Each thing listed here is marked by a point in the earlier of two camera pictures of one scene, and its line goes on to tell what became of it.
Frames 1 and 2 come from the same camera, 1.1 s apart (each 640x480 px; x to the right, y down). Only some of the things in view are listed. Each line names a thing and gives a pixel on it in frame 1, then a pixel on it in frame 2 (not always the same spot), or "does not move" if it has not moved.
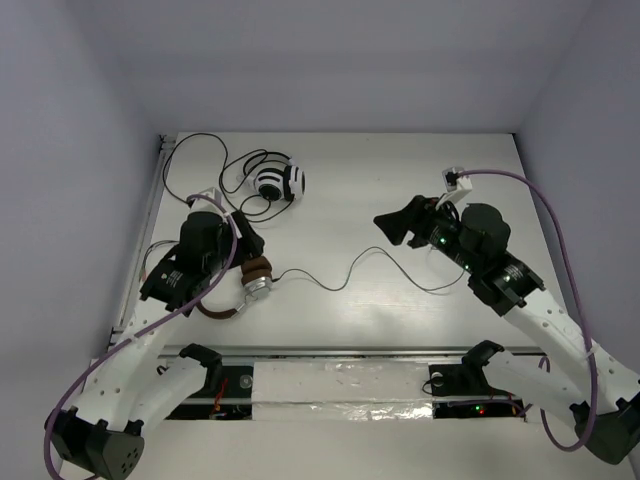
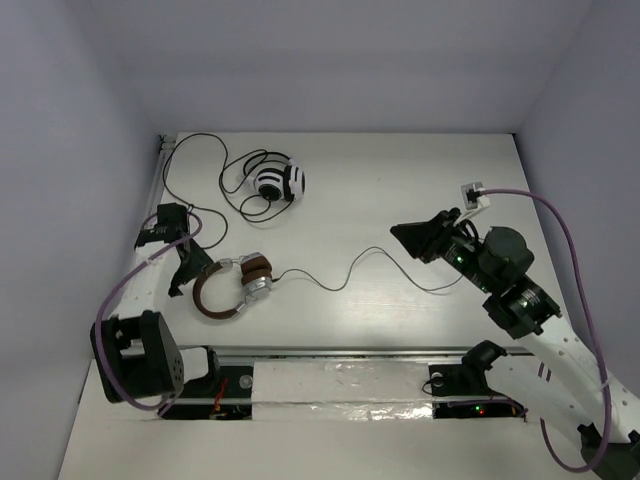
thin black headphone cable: x=353 y=266 does not move
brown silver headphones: x=257 y=277 does not move
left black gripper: x=239 y=232 → x=182 y=245
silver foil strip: x=342 y=392 does not move
